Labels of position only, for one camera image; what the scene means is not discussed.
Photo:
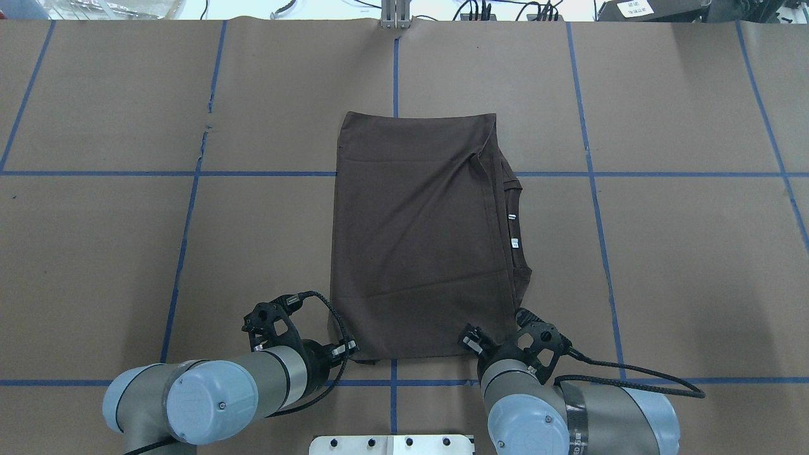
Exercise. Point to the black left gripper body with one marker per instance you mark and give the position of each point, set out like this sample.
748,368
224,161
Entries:
316,358

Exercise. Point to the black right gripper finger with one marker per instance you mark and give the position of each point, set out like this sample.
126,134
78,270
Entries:
473,339

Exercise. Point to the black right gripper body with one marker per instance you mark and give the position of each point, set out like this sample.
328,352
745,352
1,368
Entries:
492,355

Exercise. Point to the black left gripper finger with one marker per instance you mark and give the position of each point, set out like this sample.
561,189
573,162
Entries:
343,350

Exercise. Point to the dark brown t-shirt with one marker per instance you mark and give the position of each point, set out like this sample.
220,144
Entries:
426,235

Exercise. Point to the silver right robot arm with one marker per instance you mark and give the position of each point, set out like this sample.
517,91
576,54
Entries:
526,415

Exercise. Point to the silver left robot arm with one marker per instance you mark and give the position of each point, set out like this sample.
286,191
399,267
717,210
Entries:
174,409

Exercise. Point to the black box with label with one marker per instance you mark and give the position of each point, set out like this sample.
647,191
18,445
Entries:
653,11

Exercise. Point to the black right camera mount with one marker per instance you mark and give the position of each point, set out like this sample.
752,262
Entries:
540,344

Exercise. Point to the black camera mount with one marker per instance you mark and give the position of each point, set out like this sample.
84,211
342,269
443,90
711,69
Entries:
269,324
540,344

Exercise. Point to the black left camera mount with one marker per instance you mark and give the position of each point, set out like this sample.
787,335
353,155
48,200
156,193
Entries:
269,324

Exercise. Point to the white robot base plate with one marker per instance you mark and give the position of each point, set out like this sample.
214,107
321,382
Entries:
394,444

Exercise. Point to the aluminium profile post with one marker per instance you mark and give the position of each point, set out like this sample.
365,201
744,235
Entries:
395,14

